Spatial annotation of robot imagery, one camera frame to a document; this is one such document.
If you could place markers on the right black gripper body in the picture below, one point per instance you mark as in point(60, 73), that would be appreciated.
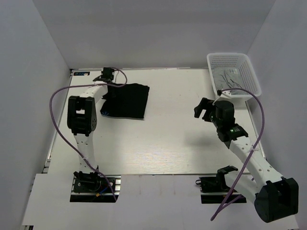
point(206, 112)

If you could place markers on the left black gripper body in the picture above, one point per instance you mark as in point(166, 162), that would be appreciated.
point(105, 79)

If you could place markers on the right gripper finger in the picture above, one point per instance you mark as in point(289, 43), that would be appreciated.
point(205, 104)
point(199, 109)

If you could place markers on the black t shirt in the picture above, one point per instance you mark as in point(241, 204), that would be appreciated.
point(129, 101)

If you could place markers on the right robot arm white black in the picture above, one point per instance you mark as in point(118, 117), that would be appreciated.
point(274, 196)

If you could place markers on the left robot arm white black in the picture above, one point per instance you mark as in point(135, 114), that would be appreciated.
point(82, 120)

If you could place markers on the grey t shirt in basket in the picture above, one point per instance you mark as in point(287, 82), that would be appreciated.
point(226, 78)

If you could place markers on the blue label sticker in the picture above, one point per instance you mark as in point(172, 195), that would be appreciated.
point(81, 73)

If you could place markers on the white plastic basket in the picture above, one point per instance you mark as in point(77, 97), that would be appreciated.
point(242, 63)

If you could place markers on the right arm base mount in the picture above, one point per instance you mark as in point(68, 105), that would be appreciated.
point(211, 191)

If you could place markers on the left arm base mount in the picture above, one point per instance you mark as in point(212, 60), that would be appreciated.
point(94, 188)

